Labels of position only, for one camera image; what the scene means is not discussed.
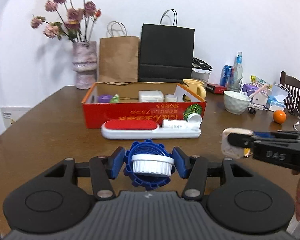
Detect white ridged cap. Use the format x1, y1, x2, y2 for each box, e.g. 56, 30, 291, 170
132, 154, 174, 177

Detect white red lint brush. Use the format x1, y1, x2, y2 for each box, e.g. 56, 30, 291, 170
101, 120, 201, 140

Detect blue gear-shaped lid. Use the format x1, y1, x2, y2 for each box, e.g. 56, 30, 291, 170
123, 139, 175, 191

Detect purple gear-shaped lid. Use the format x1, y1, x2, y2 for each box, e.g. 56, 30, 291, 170
97, 94, 113, 103

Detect white square box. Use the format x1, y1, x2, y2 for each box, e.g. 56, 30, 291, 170
138, 90, 164, 102

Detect orange fruit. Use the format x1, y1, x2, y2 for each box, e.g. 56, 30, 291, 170
273, 110, 287, 124

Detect blue white tissue pack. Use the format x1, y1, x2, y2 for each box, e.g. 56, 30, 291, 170
266, 86, 288, 112

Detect white ceramic bowl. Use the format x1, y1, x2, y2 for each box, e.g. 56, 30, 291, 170
223, 90, 250, 115

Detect purple pink gadget pile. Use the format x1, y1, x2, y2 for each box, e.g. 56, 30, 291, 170
241, 75, 273, 110

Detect white round cap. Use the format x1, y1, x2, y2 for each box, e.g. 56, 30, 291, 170
186, 113, 203, 128

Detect dark wooden chair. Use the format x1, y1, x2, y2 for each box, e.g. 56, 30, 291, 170
280, 71, 300, 115

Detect clear plastic bottle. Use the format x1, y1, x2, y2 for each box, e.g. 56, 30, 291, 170
231, 51, 243, 92

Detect small red box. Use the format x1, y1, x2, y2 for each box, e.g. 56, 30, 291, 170
206, 83, 227, 94

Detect blue soda can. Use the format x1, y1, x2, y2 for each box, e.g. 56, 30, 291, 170
219, 65, 234, 87

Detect red cardboard box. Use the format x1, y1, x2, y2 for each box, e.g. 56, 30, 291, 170
82, 82, 206, 129

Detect green spray bottle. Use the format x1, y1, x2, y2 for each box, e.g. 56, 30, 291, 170
110, 94, 120, 103

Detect white tape roll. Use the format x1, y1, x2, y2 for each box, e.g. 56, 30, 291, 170
164, 94, 178, 103

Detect yellow ceramic mug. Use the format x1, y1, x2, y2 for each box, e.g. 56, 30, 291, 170
183, 79, 206, 99

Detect clear food container black lid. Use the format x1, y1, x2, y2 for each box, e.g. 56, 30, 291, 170
191, 57, 213, 83

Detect pink textured vase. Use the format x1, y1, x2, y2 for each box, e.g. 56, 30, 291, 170
72, 41, 98, 89

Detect brown paper bag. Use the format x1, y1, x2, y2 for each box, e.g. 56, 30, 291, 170
98, 21, 140, 83

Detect black paper bag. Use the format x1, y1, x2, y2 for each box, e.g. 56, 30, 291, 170
138, 9, 194, 82

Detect dried pink flowers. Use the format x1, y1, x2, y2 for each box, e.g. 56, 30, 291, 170
30, 0, 102, 43

